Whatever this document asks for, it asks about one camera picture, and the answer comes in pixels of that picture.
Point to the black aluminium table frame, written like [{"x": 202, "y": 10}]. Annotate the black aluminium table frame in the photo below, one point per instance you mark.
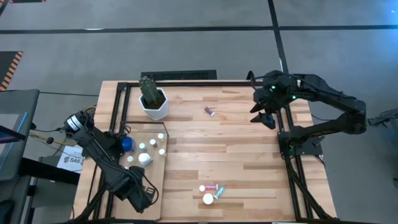
[{"x": 202, "y": 84}]

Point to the green pill bottle white cap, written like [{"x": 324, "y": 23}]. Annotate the green pill bottle white cap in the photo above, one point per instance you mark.
[{"x": 219, "y": 193}]

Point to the large orange pill bottle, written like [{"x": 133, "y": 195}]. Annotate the large orange pill bottle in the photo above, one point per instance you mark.
[{"x": 208, "y": 198}]

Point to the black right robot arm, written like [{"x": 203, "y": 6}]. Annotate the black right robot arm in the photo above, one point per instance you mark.
[{"x": 326, "y": 91}]

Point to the black tripod leg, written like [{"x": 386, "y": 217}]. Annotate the black tripod leg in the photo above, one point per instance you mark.
[{"x": 384, "y": 119}]

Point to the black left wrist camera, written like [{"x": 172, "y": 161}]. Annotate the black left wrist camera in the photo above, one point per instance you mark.
[{"x": 150, "y": 193}]

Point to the blue TUMS bottle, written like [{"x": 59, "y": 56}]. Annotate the blue TUMS bottle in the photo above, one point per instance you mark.
[{"x": 127, "y": 144}]

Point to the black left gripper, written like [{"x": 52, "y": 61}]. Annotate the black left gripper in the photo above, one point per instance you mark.
[{"x": 140, "y": 199}]

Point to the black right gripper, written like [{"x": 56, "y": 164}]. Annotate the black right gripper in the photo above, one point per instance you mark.
[{"x": 270, "y": 99}]

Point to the wooden shelf board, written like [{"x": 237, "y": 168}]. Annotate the wooden shelf board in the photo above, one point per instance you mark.
[{"x": 155, "y": 174}]

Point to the blue translucent pill bottle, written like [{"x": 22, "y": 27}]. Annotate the blue translucent pill bottle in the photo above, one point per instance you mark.
[{"x": 142, "y": 145}]

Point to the black orange striped floor mat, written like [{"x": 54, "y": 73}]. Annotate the black orange striped floor mat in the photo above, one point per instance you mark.
[{"x": 6, "y": 67}]

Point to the white melatonin bottle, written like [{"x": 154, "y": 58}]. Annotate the white melatonin bottle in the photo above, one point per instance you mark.
[{"x": 144, "y": 158}]

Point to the white printed paper sheet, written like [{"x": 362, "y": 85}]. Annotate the white printed paper sheet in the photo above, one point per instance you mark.
[{"x": 70, "y": 160}]

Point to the black floor vent grille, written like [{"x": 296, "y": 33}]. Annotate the black floor vent grille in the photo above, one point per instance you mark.
[{"x": 178, "y": 75}]

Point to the grey cart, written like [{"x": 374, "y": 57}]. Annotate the grey cart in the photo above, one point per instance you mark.
[{"x": 15, "y": 137}]

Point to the green cactus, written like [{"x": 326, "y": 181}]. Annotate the green cactus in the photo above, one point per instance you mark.
[{"x": 149, "y": 90}]

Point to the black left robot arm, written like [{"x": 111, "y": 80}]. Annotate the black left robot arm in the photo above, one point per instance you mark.
[{"x": 93, "y": 140}]

